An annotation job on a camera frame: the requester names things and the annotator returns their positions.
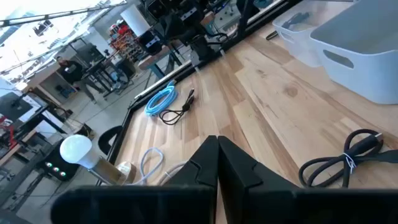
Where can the white round column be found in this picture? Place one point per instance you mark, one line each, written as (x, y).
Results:
(135, 20)

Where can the shelf with colourful items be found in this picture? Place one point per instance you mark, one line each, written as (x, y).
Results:
(126, 43)

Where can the black computer tower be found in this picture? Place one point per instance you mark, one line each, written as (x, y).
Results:
(53, 158)

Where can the person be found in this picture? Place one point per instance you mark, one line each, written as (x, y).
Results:
(71, 73)

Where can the wooden desk with metal legs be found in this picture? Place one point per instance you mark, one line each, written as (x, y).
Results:
(152, 60)

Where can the black aluminium table frame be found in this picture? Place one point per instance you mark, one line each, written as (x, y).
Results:
(264, 17)

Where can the brass lamp with white bulb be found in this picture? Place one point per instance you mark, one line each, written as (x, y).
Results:
(76, 149)

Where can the grey plastic bin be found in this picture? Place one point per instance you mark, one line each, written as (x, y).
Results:
(357, 71)

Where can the black ceiling truss bar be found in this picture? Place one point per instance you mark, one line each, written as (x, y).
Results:
(62, 13)

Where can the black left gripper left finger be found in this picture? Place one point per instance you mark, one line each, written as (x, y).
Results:
(199, 174)

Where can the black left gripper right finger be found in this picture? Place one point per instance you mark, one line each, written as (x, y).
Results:
(239, 174)

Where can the clear plastic bin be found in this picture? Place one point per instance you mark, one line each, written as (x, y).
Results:
(298, 49)

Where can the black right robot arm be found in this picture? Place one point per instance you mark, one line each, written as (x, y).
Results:
(202, 49)

